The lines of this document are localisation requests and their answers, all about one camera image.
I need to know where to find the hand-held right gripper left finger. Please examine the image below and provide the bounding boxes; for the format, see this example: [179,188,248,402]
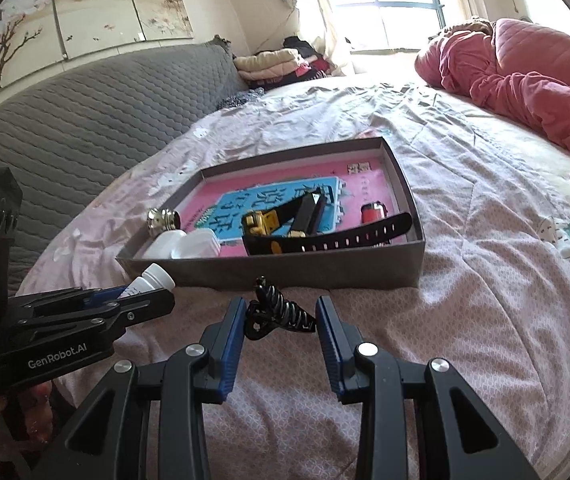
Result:
[30,297,246,480]

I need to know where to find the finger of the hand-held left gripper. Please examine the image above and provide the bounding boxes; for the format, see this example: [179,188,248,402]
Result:
[14,290,176,342]
[9,287,126,317]

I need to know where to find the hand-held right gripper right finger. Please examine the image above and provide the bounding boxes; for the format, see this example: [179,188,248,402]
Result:
[316,296,540,480]

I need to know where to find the white pill bottle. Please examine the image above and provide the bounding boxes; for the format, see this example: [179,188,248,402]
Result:
[120,263,176,301]

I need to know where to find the black hair claw clip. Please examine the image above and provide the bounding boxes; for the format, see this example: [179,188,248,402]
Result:
[244,276,318,341]

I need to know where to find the gold perfume bottle white cap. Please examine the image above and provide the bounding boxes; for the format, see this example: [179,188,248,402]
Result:
[142,208,186,259]

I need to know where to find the grey cardboard box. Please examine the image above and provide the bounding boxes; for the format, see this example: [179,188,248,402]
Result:
[116,136,426,291]

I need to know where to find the white rounded plastic case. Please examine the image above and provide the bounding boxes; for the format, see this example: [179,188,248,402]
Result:
[172,229,220,260]

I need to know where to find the yellow and black wristwatch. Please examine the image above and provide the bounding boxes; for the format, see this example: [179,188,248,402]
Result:
[241,185,413,257]

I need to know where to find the red and black lighter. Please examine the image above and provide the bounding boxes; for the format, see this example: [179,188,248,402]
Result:
[361,201,386,223]

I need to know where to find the person's left hand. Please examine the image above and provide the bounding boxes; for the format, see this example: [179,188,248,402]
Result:
[0,381,56,461]

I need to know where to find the pink printed bedsheet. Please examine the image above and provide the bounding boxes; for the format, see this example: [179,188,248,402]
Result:
[15,72,570,480]

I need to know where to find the grey quilted headboard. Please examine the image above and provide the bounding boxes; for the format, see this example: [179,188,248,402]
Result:
[0,37,250,301]

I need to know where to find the pink and blue book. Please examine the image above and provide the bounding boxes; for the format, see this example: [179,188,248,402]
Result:
[180,156,390,247]

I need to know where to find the dark floral cloth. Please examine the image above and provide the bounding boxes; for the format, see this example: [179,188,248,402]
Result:
[215,87,266,111]

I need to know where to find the stack of folded blankets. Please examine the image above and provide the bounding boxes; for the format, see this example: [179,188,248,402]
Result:
[233,49,310,83]

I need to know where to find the pile of dark clothes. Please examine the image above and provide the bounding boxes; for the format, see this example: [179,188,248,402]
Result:
[282,35,340,81]

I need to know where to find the cream curtain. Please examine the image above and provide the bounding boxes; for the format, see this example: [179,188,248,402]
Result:
[285,0,353,77]

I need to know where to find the pink quilt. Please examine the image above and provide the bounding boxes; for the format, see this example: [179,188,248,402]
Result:
[414,17,570,171]

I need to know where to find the brown cloth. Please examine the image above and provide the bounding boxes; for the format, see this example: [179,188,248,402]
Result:
[437,16,496,41]

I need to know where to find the flower wall painting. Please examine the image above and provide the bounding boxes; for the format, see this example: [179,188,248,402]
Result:
[0,0,196,108]

